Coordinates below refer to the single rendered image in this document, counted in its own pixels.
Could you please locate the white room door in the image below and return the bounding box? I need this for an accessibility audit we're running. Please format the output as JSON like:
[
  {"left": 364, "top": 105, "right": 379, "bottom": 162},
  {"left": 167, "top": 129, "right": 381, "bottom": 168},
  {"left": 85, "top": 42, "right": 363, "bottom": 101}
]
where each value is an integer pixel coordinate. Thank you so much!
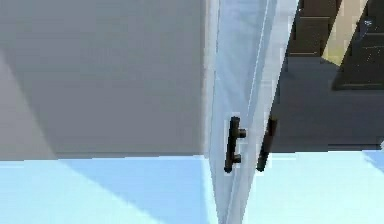
[{"left": 203, "top": 0, "right": 301, "bottom": 224}]

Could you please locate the dark brown shelf unit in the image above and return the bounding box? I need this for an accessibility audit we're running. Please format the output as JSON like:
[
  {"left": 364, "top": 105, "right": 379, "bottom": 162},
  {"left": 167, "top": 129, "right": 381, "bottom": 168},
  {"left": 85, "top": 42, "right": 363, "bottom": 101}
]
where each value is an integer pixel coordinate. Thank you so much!
[
  {"left": 334, "top": 0, "right": 384, "bottom": 91},
  {"left": 285, "top": 0, "right": 344, "bottom": 58}
]

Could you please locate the black door handle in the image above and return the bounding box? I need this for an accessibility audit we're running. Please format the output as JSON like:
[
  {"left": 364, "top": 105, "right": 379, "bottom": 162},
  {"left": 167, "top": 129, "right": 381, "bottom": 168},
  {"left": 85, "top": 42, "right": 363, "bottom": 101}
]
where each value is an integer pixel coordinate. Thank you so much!
[
  {"left": 255, "top": 115, "right": 279, "bottom": 173},
  {"left": 223, "top": 115, "right": 248, "bottom": 174}
]

